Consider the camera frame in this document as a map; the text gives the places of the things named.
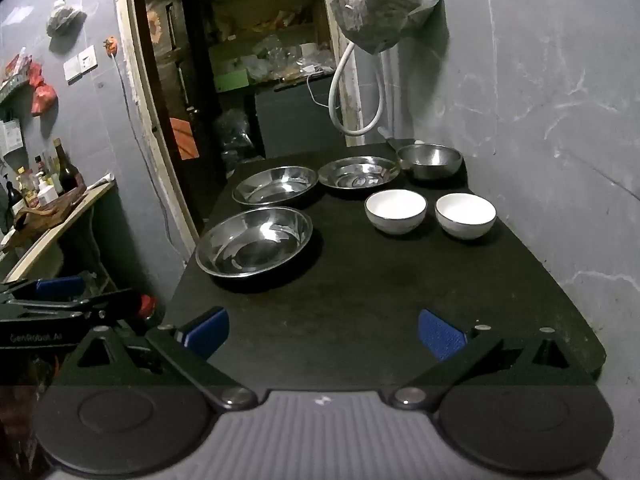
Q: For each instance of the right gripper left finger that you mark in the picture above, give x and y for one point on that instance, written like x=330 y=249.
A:
x=186 y=350

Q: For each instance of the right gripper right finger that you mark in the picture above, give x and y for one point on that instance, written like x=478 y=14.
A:
x=456 y=353

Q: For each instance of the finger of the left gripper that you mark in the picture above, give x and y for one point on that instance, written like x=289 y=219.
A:
x=72 y=290
x=111 y=305

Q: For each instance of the large steel plate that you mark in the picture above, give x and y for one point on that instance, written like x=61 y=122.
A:
x=253 y=242

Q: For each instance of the white ceramic bowl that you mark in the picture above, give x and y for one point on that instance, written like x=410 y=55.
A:
x=396 y=212
x=464 y=215

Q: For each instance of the deep steel bowl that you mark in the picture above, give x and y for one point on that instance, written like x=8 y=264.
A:
x=429 y=161

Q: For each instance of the wooden side shelf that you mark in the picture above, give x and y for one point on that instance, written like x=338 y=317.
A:
x=49 y=238

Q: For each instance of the dark glass bottle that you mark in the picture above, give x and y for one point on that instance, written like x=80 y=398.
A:
x=67 y=172

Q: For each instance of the orange patterned box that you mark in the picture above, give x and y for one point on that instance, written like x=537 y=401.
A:
x=184 y=139

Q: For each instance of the red plastic bag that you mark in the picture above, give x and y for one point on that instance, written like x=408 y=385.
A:
x=43 y=94

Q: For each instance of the green box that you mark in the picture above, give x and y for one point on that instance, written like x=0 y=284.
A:
x=236 y=79

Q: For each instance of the small grey hanging bag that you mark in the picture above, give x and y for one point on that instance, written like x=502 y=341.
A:
x=63 y=18

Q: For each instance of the white wall switch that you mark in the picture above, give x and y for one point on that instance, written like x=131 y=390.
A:
x=80 y=64

